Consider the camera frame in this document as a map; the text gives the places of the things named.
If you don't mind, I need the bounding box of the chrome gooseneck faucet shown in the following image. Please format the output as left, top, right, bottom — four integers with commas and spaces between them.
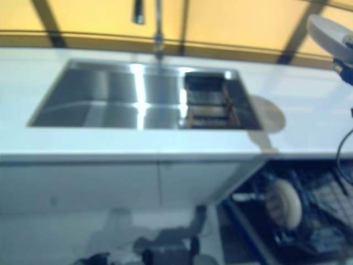
130, 0, 167, 61

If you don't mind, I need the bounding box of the white cabinet door beside dishwasher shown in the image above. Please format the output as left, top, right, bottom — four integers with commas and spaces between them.
156, 159, 266, 208

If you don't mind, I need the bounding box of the stainless steel sink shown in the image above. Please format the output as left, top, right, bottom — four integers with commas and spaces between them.
26, 58, 263, 131

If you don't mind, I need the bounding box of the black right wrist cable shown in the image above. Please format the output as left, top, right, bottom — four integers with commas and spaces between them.
334, 131, 353, 194

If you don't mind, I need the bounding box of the robot right leg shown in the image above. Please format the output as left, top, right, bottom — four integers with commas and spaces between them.
192, 252, 224, 265

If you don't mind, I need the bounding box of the wide white cabinet door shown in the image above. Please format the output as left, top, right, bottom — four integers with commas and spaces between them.
0, 159, 161, 214

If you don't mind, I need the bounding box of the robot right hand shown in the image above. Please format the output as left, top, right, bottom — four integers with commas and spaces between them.
331, 34, 353, 84

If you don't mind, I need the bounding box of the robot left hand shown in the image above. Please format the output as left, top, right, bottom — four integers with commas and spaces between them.
73, 251, 111, 265

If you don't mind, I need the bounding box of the built-in dishwasher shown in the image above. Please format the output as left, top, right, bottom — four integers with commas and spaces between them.
216, 158, 353, 265

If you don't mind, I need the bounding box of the cream ceramic plate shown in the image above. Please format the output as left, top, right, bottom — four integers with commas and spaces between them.
263, 178, 303, 230
307, 13, 353, 61

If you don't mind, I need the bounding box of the black sink dish rack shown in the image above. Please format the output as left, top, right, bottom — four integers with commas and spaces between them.
183, 70, 263, 131

